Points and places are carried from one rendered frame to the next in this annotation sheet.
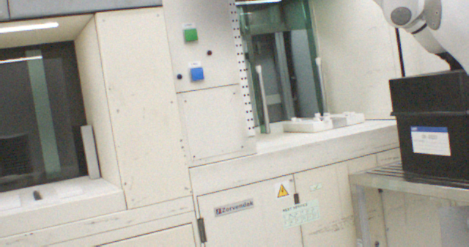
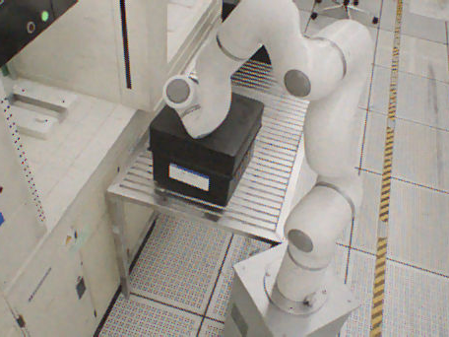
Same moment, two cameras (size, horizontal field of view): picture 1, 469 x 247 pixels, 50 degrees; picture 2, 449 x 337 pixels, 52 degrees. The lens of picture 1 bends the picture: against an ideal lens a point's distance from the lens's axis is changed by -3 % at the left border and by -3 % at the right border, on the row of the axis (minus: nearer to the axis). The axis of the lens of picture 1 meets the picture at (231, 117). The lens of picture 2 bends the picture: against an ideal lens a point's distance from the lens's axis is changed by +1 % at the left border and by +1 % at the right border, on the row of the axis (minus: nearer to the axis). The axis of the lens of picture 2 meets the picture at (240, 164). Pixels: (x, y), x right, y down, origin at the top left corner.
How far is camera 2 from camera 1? 1.13 m
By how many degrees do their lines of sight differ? 66
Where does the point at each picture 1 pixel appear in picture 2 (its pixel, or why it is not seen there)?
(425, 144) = (183, 177)
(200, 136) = (6, 263)
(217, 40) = (3, 171)
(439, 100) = (207, 163)
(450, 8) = (317, 251)
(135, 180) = not seen: outside the picture
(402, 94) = (165, 143)
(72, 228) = not seen: outside the picture
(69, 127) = not seen: outside the picture
